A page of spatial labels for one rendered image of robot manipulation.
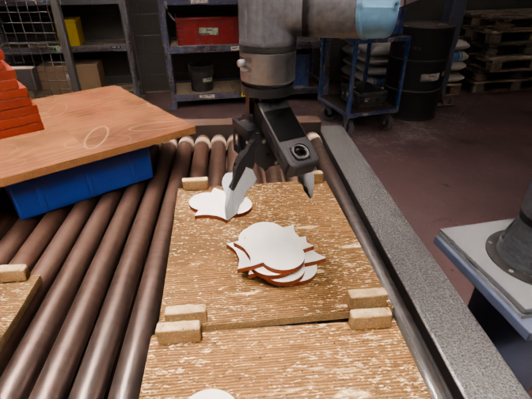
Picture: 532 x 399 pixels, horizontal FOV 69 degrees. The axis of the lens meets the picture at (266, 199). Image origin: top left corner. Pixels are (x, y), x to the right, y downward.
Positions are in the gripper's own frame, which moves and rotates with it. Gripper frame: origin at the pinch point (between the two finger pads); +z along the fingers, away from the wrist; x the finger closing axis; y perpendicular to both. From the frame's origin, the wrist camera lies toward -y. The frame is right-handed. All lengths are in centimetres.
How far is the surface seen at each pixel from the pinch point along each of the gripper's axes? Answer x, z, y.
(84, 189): 27.2, 9.1, 39.0
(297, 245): -3.4, 6.4, -2.4
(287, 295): 1.6, 10.4, -8.3
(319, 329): 0.7, 10.4, -16.1
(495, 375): -17.0, 12.5, -31.3
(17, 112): 37, -5, 55
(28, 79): 40, 6, 138
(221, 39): -128, 34, 369
